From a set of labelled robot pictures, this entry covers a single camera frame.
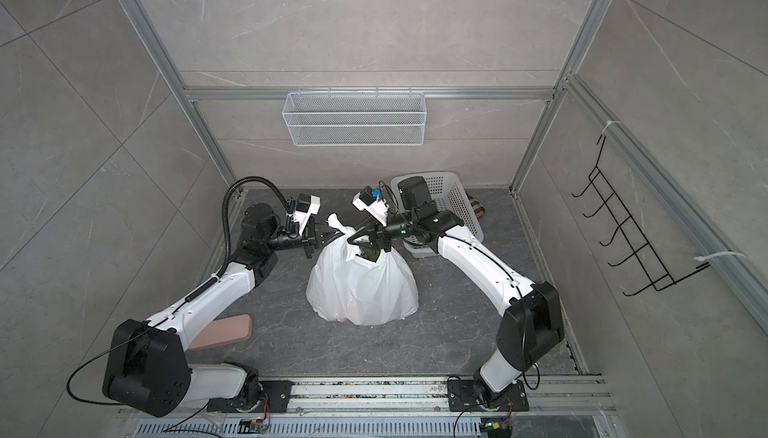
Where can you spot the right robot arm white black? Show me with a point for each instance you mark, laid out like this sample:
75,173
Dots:
531,314

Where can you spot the white plastic bag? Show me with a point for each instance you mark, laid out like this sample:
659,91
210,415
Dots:
344,287

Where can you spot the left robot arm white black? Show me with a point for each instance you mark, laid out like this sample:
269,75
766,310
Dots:
147,367

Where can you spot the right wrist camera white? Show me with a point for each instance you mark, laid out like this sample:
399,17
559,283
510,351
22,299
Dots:
370,200

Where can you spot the white wire mesh wall basket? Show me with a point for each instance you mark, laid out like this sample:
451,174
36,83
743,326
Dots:
316,119

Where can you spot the aluminium mounting rail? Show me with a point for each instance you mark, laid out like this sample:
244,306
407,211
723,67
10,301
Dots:
410,406

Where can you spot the black wire hook rack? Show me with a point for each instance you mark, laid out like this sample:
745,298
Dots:
654,273

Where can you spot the pink rectangular block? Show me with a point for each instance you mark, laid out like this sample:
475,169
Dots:
224,331

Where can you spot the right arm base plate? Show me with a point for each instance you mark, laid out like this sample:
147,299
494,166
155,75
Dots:
472,395

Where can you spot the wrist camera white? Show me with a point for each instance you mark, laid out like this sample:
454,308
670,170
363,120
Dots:
370,200
301,210

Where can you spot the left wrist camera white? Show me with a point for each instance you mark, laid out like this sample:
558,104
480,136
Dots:
301,210

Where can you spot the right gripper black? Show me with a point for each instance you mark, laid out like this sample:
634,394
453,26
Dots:
381,235

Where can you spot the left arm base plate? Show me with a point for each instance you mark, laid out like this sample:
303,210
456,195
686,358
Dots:
271,395

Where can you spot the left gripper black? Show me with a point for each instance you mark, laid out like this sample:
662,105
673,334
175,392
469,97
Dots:
314,240

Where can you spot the brown striped small object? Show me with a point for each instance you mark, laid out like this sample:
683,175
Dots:
477,207

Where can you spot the green-yellow pineapple front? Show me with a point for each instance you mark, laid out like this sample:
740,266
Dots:
369,254

